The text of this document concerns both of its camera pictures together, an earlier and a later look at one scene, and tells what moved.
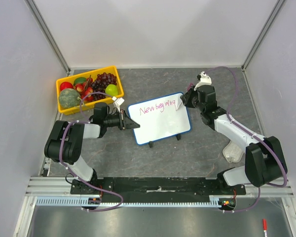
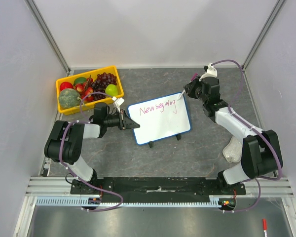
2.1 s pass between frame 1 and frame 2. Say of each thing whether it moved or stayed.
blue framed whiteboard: stayed
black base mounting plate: stayed
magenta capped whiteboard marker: moved
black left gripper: stayed
